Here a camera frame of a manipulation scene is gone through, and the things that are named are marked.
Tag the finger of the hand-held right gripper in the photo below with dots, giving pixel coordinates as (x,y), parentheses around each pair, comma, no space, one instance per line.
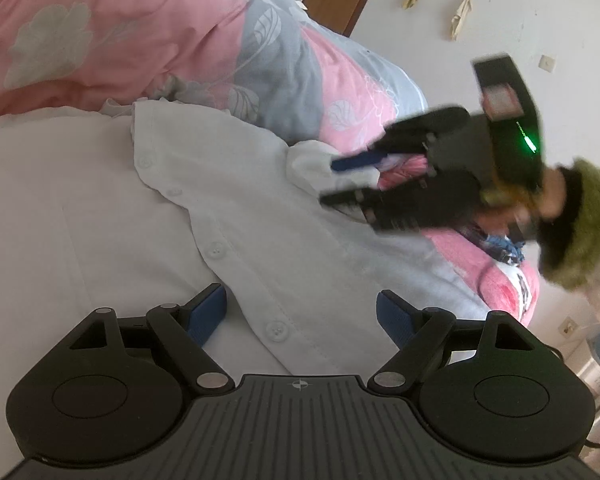
(420,205)
(355,161)

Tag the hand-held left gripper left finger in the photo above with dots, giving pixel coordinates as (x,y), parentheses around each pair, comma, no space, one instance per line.
(207,315)

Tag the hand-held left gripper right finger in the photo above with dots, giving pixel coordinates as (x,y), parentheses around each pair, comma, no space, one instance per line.
(395,317)

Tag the white shirt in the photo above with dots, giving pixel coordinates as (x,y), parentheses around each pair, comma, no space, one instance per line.
(130,210)

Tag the person's right hand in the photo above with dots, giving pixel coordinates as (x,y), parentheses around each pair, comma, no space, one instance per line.
(552,195)

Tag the red floral bed blanket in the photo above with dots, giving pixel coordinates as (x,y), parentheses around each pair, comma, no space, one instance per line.
(505,285)

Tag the pink floral quilt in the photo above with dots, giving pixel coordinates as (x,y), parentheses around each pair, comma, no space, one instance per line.
(105,35)

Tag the white wall switch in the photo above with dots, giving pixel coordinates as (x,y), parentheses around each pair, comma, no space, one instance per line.
(547,63)

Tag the white wall socket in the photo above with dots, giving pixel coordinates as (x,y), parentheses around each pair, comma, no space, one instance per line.
(568,326)

